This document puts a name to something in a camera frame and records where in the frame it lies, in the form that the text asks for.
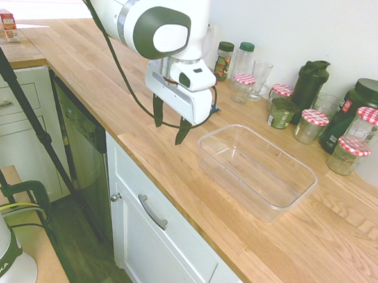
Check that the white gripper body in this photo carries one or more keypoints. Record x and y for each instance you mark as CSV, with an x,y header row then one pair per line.
x,y
175,97

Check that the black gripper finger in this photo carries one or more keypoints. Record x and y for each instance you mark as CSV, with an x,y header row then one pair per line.
x,y
183,131
159,111

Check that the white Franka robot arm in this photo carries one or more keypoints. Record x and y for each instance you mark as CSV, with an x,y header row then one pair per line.
x,y
171,5

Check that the clear plastic container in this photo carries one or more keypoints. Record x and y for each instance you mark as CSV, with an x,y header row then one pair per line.
x,y
257,171

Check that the large black protein tub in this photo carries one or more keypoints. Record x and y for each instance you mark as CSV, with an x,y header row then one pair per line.
x,y
371,93

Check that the spice jar dark lid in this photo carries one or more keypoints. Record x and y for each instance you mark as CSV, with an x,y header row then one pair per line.
x,y
224,63

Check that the glass jar red checked lid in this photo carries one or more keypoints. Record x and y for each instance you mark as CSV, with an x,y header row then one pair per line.
x,y
348,157
312,126
242,88
280,92
368,126

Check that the clear bottle green lid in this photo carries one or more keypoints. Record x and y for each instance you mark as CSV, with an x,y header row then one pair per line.
x,y
244,61

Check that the stainless steel dishwasher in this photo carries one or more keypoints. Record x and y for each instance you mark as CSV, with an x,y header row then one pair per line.
x,y
80,141

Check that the tall glass mug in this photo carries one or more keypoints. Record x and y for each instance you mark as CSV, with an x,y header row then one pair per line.
x,y
260,80

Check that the metal cabinet knob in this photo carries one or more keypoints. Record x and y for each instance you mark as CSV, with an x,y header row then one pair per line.
x,y
116,196

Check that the green cup foil lid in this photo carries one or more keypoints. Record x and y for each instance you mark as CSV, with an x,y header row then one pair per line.
x,y
281,115

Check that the white kitchen cabinet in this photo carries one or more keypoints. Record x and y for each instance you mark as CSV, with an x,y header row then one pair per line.
x,y
157,242

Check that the black shaker bottle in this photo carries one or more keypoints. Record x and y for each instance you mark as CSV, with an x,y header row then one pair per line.
x,y
309,88

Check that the white drawer cabinet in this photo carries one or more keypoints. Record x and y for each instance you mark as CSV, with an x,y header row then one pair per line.
x,y
19,131

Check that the clear glass tumbler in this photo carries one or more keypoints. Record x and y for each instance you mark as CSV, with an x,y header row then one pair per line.
x,y
326,103

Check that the black table clamp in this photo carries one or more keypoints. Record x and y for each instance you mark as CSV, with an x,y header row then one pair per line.
x,y
33,191

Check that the orange food box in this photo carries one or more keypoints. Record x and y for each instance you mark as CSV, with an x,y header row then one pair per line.
x,y
8,26

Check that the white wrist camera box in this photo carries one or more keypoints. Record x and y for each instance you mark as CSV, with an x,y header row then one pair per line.
x,y
196,77

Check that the black camera tripod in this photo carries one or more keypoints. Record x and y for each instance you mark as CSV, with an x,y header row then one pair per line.
x,y
24,105

